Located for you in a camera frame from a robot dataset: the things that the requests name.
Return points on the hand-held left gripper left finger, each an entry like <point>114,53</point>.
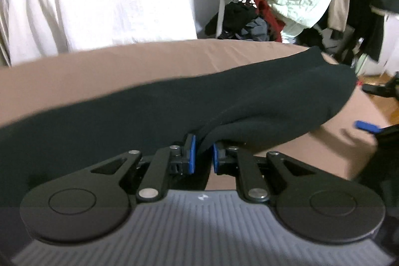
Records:
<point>190,155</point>

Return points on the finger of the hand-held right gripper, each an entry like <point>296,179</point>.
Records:
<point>382,88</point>
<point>366,125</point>

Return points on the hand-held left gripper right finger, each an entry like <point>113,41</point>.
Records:
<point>216,160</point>

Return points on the black hoodie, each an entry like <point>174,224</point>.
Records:
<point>156,116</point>

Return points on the red garment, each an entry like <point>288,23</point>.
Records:
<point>270,14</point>

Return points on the blue-grey garment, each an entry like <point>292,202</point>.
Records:
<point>255,29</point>

